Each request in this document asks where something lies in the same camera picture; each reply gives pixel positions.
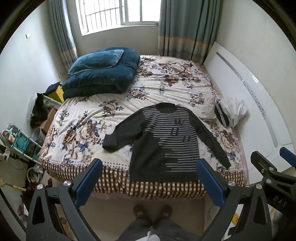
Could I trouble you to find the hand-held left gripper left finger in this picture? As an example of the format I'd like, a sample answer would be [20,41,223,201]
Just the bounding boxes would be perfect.
[26,159,103,241]

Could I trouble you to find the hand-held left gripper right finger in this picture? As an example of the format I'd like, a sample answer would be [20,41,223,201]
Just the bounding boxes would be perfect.
[196,159,272,241]

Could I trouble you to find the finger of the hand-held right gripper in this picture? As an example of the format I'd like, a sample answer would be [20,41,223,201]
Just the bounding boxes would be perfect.
[279,147,296,167]
[251,151,296,179]

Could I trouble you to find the dark striped sweater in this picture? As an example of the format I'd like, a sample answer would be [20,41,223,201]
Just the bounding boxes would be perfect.
[102,103,232,181]

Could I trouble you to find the person's right shoe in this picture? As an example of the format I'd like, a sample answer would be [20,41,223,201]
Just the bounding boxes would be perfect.
[159,205,173,219]

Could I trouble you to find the white round container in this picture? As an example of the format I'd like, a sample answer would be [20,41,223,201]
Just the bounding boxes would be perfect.
[27,167,42,183]

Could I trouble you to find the white crumpled cloth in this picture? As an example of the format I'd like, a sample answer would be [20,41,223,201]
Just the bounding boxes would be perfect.
[223,97,249,127]

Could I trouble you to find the bed with floral sheet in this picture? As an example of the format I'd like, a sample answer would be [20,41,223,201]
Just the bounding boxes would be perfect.
[39,54,249,200]

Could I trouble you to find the dark striped folded garment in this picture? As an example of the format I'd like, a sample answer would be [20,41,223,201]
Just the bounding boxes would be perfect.
[215,103,230,127]

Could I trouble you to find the grey bucket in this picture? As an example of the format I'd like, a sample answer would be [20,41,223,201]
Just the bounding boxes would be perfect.
[32,127,45,145]

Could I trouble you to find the person's grey pants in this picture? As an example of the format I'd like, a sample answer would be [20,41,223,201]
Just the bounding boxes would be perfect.
[116,218,199,241]

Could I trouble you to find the cardboard box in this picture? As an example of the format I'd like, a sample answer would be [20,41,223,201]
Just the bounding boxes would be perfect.
[40,108,57,133]

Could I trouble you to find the teal rack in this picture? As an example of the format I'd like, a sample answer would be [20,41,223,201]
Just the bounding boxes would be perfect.
[7,126,43,165]

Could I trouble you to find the yellow broom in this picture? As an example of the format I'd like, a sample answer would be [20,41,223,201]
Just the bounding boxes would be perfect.
[0,178,27,192]

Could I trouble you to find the black cloth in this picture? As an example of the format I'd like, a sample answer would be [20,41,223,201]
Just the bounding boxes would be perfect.
[30,93,50,128]

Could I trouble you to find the white headboard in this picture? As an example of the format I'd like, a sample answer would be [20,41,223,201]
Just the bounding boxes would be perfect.
[203,42,294,172]

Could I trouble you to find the yellow box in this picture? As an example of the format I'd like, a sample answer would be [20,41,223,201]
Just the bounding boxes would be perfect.
[48,85,64,103]

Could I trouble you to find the black hat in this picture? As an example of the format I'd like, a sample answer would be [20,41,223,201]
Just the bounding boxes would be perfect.
[45,82,61,94]

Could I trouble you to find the folded teal quilt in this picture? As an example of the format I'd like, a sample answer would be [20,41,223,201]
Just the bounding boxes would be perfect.
[62,47,140,100]

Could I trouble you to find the teal pillow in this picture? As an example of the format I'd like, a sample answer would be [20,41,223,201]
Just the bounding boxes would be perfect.
[68,49,124,77]

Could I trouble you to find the grey-green curtain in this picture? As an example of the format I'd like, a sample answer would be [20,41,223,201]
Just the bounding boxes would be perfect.
[157,0,220,65]
[47,0,78,72]

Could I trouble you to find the barred window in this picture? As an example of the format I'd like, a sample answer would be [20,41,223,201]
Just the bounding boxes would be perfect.
[75,0,162,36]

